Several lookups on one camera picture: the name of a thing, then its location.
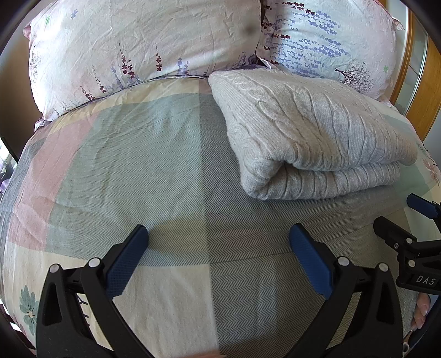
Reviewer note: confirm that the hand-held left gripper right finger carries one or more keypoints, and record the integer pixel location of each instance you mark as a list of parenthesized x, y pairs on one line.
[(310, 262)]

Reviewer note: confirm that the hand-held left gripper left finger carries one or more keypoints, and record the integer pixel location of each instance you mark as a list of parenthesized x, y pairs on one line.
[(126, 263)]

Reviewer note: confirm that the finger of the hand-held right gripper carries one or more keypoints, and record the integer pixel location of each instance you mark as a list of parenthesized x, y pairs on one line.
[(422, 206), (391, 232)]

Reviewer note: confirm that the person's right hand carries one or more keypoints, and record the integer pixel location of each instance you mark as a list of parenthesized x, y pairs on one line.
[(421, 306)]

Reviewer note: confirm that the pastel checked bed quilt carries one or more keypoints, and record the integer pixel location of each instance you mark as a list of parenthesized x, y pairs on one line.
[(137, 179)]

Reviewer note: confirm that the wooden headboard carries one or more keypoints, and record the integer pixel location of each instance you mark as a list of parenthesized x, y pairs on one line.
[(425, 79)]

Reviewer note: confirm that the floral pillow with tree print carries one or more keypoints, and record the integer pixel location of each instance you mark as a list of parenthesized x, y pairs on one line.
[(330, 38)]

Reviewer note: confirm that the floral pillow with purple sprigs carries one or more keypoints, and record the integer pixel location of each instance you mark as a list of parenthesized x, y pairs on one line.
[(137, 51)]

